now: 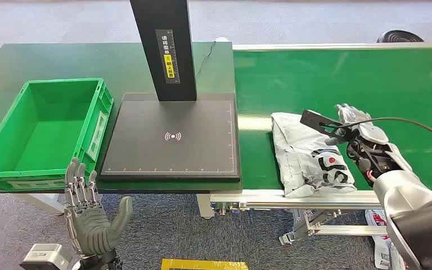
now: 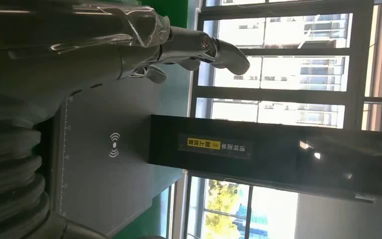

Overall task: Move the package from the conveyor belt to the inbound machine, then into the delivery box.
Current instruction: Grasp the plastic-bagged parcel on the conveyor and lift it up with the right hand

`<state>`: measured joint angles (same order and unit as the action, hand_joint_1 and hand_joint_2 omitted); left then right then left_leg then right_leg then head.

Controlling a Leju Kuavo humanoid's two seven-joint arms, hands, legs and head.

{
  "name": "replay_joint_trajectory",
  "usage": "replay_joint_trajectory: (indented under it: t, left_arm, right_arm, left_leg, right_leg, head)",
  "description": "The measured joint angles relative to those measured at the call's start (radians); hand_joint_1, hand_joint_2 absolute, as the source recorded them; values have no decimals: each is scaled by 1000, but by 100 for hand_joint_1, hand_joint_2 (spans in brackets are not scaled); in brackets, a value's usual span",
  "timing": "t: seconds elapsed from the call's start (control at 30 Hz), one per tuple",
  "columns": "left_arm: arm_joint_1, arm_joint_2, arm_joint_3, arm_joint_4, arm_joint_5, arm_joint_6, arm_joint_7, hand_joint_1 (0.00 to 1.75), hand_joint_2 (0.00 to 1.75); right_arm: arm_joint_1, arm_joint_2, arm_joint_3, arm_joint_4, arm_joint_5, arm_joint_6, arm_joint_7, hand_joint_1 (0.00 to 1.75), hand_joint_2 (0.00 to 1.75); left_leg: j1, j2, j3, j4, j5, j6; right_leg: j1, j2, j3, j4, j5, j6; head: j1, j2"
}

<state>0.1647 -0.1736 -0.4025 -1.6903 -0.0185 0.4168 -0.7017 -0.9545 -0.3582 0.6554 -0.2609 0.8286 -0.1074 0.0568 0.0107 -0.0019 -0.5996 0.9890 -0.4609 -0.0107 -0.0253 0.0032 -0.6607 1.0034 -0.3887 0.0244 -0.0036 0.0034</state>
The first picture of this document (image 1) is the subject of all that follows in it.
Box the dark green table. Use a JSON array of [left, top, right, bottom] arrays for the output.
[[0, 42, 244, 195]]

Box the black ribbed round base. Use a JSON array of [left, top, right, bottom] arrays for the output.
[[376, 29, 425, 43]]

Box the white package with red print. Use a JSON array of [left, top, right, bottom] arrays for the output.
[[364, 208, 393, 270]]

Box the thin black table cable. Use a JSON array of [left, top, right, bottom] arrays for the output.
[[195, 40, 217, 78]]

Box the yellow and black label sticker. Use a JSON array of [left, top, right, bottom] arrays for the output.
[[155, 29, 181, 84]]

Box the yellow floor tape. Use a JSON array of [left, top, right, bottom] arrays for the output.
[[160, 258, 249, 270]]

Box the white table leg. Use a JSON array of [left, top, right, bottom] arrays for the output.
[[196, 193, 215, 220], [15, 193, 66, 217]]

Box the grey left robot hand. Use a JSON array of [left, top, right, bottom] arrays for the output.
[[64, 157, 133, 259]]

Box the white package with black print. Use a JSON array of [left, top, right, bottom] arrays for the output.
[[271, 111, 358, 198]]

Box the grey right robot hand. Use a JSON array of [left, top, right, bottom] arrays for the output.
[[325, 103, 391, 151]]

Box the black scanner machine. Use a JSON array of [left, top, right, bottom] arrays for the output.
[[98, 0, 242, 183]]

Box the aluminium conveyor frame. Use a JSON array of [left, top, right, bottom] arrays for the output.
[[209, 42, 432, 247]]

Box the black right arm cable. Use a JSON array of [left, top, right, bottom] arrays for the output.
[[344, 117, 432, 149]]

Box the green plastic crate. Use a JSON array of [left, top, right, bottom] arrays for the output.
[[0, 77, 114, 192]]

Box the green conveyor belt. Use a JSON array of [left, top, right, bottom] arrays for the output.
[[233, 47, 432, 191]]

